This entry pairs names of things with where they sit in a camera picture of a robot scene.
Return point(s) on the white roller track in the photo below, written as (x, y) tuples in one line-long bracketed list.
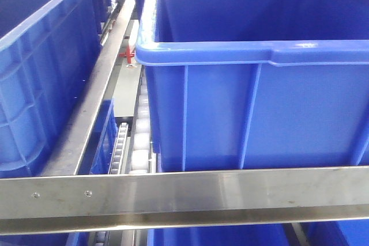
[(141, 148)]

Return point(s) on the large blue crate centre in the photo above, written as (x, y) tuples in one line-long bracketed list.
[(247, 84)]

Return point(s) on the large blue crate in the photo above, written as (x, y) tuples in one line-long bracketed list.
[(48, 51), (247, 84)]

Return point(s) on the large blue crate left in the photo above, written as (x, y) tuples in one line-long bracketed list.
[(48, 51)]

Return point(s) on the steel front rail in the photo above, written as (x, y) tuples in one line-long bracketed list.
[(83, 203)]

